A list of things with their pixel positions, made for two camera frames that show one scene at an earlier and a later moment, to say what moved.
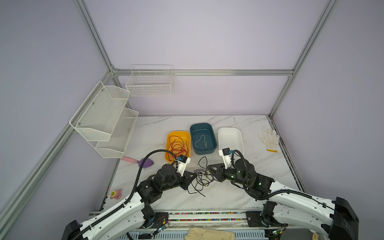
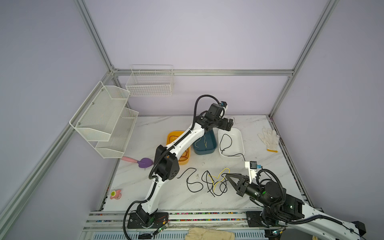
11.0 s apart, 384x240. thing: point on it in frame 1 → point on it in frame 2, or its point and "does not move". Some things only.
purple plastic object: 147,163 does not move
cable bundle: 203,178 → 216,186
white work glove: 270,138 does not move
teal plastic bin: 203,138 does not move
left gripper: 187,180 → 224,122
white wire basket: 151,80 does not move
